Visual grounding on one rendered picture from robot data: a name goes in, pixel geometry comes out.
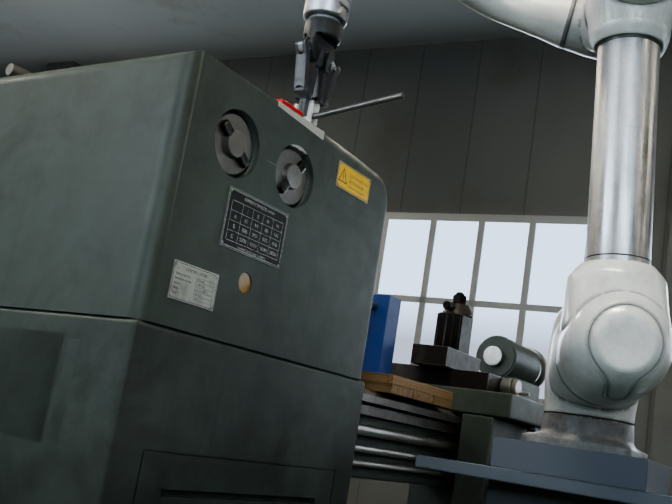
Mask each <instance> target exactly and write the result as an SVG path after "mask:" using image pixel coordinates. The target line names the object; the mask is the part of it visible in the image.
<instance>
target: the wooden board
mask: <svg viewBox="0 0 672 504"><path fill-rule="evenodd" d="M360 380H361V381H363V382H364V383H365V387H364V388H365V389H368V390H372V391H376V392H380V393H384V394H388V395H391V396H395V397H399V398H403V399H407V400H410V401H414V402H418V403H422V404H426V405H429V406H433V407H438V408H446V409H451V406H452V399H453V392H450V391H447V390H443V389H440V388H437V387H433V386H430V385H427V384H423V383H420V382H417V381H414V380H410V379H407V378H404V377H400V376H397V375H394V374H385V373H376V372H368V371H362V373H361V379H360Z"/></svg>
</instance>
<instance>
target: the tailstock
mask: <svg viewBox="0 0 672 504"><path fill-rule="evenodd" d="M476 358H478V359H481V362H480V371H481V372H489V373H492V374H494V375H497V376H500V377H502V378H509V379H514V380H515V379H518V380H520V382H521V385H522V389H521V392H529V393H530V396H524V395H519V396H520V397H523V398H526V399H529V400H532V401H535V402H537V403H538V400H539V391H540V389H539V386H540V385H541V384H542V383H543V382H544V380H545V374H546V364H547V363H546V360H545V358H544V357H543V355H542V354H541V353H540V352H539V351H537V350H535V349H533V348H528V347H525V346H522V345H520V344H518V343H516V342H514V341H512V340H510V339H508V338H506V337H503V336H491V337H489V338H487V339H485V340H484V341H483V342H482V343H481V344H480V346H479V348H478V350H477V353H476ZM540 368H541V372H540ZM539 373H540V375H539ZM538 376H539V377H538ZM537 378H538V379H537ZM536 379H537V380H536Z"/></svg>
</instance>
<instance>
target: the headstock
mask: <svg viewBox="0 0 672 504"><path fill-rule="evenodd" d="M278 102H279V101H277V100H276V99H274V98H273V97H271V96H270V95H268V94H267V93H265V92H264V91H262V90H261V89H259V88H258V87H256V86H255V85H253V84H252V83H250V82H249V81H247V80H246V79H245V78H243V77H242V76H240V75H239V74H237V73H236V72H234V71H233V70H231V69H230V68H228V67H227V66H225V65H224V64H222V63H221V62H220V61H218V60H217V59H215V58H214V57H212V56H211V55H209V54H208V53H206V52H205V51H202V50H194V51H187V52H180V53H173V54H166V55H158V56H151V57H144V58H137V59H130V60H123V61H116V62H108V63H101V64H94V65H87V66H80V67H73V68H66V69H58V70H51V71H44V72H37V73H30V74H23V75H15V76H8V77H1V78H0V307H10V308H21V309H33V310H44V311H55V312H67V313H78V314H90V315H101V316H112V317H124V318H135V319H139V320H143V321H147V322H150V323H154V324H158V325H161V326H165V327H169V328H172V329H176V330H179V331H183V332H187V333H190V334H194V335H198V336H201V337H205V338H209V339H212V340H216V341H219V342H223V343H227V344H230V345H234V346H238V347H241V348H245V349H249V350H252V351H256V352H259V353H263V354H267V355H270V356H274V357H278V358H281V359H285V360H289V361H292V362H296V363H299V364H303V365H307V366H310V367H314V368H318V369H321V370H325V371H329V372H332V373H336V374H339V375H343V376H347V377H350V378H354V379H358V380H360V379H361V373H362V366H363V360H364V353H365V347H366V340H367V334H368V327H369V321H370V314H371V308H372V301H373V295H374V288H375V282H376V275H377V269H378V262H379V256H380V249H381V243H382V236H383V230H384V223H385V217H386V210H387V192H386V188H385V185H384V183H383V181H382V179H381V178H380V176H379V175H378V174H377V173H375V172H374V171H373V170H372V169H370V168H369V167H368V166H366V165H365V164H364V163H363V162H361V161H360V160H359V159H358V158H356V157H355V156H354V155H352V154H351V153H350V152H348V151H347V150H346V149H344V148H343V147H342V146H340V145H339V144H338V143H336V142H335V141H334V140H332V139H331V138H330V137H328V136H327V135H325V134H324V139H323V140H322V139H321V138H319V137H318V136H317V135H316V134H314V133H313V132H312V131H310V130H309V129H308V128H306V127H305V126H304V125H303V124H301V123H300V122H299V121H297V120H296V119H295V118H294V117H292V116H291V115H290V114H288V113H287V112H286V111H284V110H283V109H282V108H281V107H279V106H278ZM293 144H295V145H298V146H300V147H302V148H303V149H304V150H305V151H306V153H307V154H308V156H300V155H299V154H298V153H297V152H296V151H294V150H293V149H290V148H286V147H287V146H289V145H293Z"/></svg>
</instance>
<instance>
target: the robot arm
mask: <svg viewBox="0 0 672 504"><path fill-rule="evenodd" d="M457 1H459V2H460V3H462V4H464V5H465V6H467V7H468V8H470V9H472V10H473V11H475V12H477V13H479V14H481V15H483V16H485V17H487V18H489V19H491V20H493V21H495V22H498V23H500V24H503V25H505V26H508V27H510V28H513V29H515V30H518V31H521V32H523V33H526V34H528V35H530V36H533V37H535V38H538V39H540V40H542V41H544V42H546V43H549V44H551V45H553V46H555V47H557V48H560V49H563V50H566V51H569V52H572V53H575V54H577V55H580V56H583V57H587V58H591V59H595V60H597V67H596V84H595V101H594V118H593V134H592V151H591V168H590V185H589V202H588V219H587V236H586V253H585V262H583V263H581V264H580V265H579V266H578V267H576V268H575V269H574V270H573V271H572V273H571V274H570V275H569V276H568V278H567V282H566V289H565V297H564V304H563V307H562V309H561V310H560V312H559V313H558V315H557V317H556V319H555V321H554V323H553V327H552V331H551V337H550V342H549V349H548V356H547V364H546V374H545V389H544V413H543V418H542V423H541V429H540V431H537V432H527V433H522V438H521V440H522V441H529V442H536V443H542V444H549V445H556V446H563V447H569V448H576V449H583V450H590V451H596V452H603V453H610V454H617V455H623V456H630V457H637V458H644V459H647V457H648V456H647V454H645V453H643V452H641V451H639V450H637V449H636V447H635V446H634V424H635V416H636V411H637V406H638V400H639V398H641V397H642V396H644V395H646V394H647V393H649V392H650V391H651V390H653V389H654V388H655V387H656V386H657V385H658V384H659V383H660V382H661V381H662V379H663V378H664V377H665V375H666V374H667V372H668V370H669V368H670V366H671V363H672V327H671V320H670V311H669V299H668V286H667V282H666V280H665V279H664V277H663V276H662V275H661V274H660V273H659V272H658V270H657V269H656V268H655V267H654V266H652V265H651V254H652V231H653V208H654V185H655V162H656V138H657V115H658V92H659V69H660V58H661V57H662V56H663V54H664V52H665V51H666V49H667V47H668V44H669V41H670V38H671V30H672V0H457ZM350 7H351V0H306V1H305V7H304V12H303V18H304V20H305V27H304V32H303V38H304V40H305V41H299V42H295V50H296V63H295V79H294V93H295V94H298V95H299V96H295V99H296V100H297V101H300V102H299V108H298V109H299V110H300V111H301V112H303V118H305V119H306V120H308V121H309V122H311V123H312V124H314V125H315V126H317V122H318V119H312V114H313V113H318V112H320V108H327V107H328V105H329V102H330V98H331V95H332V92H333V88H334V85H335V82H336V78H337V76H338V75H339V73H340V72H341V68H340V67H336V65H335V63H334V59H335V49H336V48H337V46H339V44H340V42H341V37H342V31H343V28H345V27H346V25H347V23H348V17H349V12H350ZM300 85H301V87H300Z"/></svg>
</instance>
